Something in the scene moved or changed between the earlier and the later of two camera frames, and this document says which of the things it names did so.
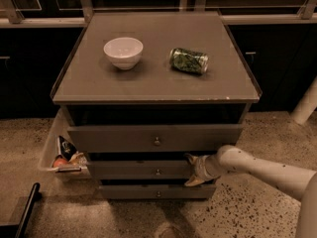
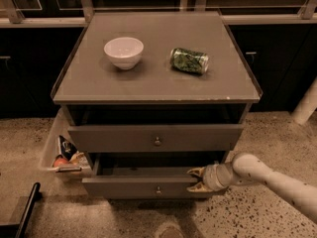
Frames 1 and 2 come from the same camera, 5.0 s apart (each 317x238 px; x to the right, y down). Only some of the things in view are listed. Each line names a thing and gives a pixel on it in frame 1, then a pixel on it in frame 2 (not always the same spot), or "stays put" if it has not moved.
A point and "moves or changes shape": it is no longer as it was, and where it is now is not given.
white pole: x=307 y=105 stays put
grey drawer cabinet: x=142 y=90 stays put
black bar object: x=17 y=230 stays put
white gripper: x=204 y=169 -> x=210 y=178
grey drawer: x=138 y=169 moves or changes shape
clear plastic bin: x=63 y=153 stays put
